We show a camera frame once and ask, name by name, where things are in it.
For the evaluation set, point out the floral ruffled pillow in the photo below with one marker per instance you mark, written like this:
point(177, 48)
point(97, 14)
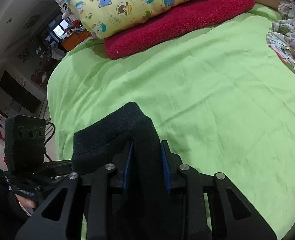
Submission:
point(282, 36)

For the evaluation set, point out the green bed sheet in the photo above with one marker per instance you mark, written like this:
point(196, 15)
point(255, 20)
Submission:
point(219, 95)

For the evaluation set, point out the orange cabinet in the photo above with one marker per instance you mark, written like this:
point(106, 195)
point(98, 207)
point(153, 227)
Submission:
point(75, 39)

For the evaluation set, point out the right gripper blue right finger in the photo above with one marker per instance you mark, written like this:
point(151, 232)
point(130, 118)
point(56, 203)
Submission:
point(186, 215)

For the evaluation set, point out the black fleece pants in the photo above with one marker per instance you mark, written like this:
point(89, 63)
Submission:
point(145, 200)

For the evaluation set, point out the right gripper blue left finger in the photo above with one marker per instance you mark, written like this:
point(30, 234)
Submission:
point(106, 213)

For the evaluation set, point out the black camera box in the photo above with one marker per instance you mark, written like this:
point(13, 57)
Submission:
point(24, 145)

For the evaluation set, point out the red fleece blanket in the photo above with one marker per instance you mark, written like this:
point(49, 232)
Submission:
point(177, 21)

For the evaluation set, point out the person's left hand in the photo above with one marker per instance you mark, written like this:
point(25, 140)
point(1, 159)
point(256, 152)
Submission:
point(26, 204)

